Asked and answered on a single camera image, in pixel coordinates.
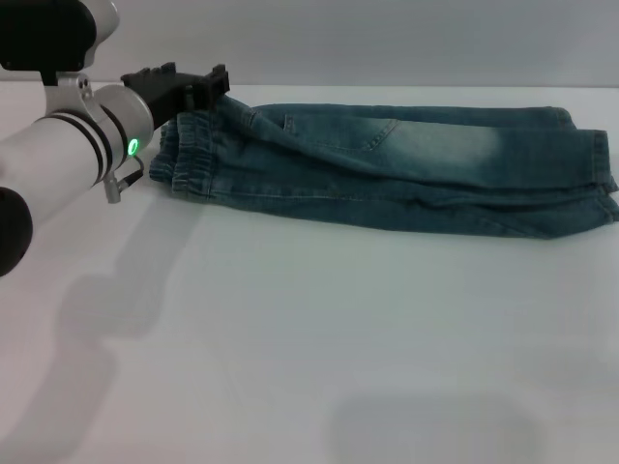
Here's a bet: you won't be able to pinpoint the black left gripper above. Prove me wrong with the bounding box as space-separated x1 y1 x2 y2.
119 61 232 134

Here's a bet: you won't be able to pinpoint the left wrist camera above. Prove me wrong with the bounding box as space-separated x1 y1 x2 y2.
0 0 120 86

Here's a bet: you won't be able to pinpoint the left arm cable connector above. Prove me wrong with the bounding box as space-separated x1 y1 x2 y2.
103 157 145 205

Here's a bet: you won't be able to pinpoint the blue denim shorts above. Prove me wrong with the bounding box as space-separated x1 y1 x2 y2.
148 95 619 240

